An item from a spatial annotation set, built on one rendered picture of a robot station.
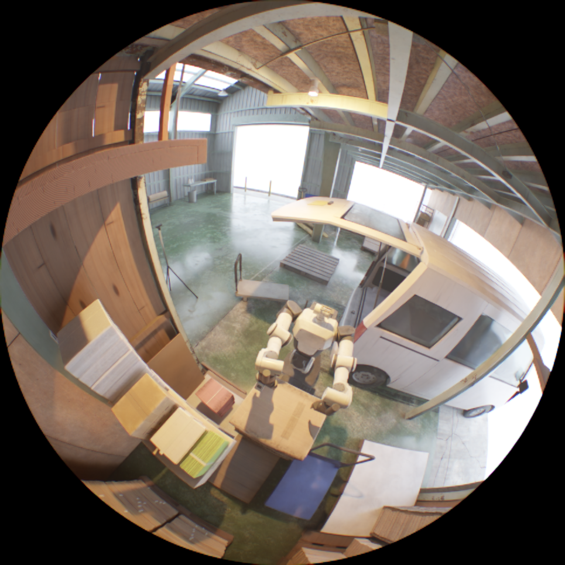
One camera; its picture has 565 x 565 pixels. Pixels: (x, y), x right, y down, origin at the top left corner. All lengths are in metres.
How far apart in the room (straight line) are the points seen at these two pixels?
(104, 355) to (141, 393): 0.22
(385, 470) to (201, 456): 2.12
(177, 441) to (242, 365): 1.76
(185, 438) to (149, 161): 0.96
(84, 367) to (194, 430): 0.49
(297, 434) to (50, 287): 1.49
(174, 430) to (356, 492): 2.01
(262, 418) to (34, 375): 1.40
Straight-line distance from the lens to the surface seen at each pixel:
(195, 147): 0.67
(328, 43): 1.14
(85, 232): 1.07
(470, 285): 1.69
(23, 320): 1.23
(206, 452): 0.86
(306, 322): 1.18
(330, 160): 5.06
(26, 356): 1.34
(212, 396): 1.87
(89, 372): 0.83
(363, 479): 2.46
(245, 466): 2.16
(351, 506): 2.48
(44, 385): 1.48
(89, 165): 0.54
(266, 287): 3.11
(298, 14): 0.67
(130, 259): 1.18
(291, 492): 2.13
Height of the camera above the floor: 2.23
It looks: 38 degrees down
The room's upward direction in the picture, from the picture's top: 9 degrees clockwise
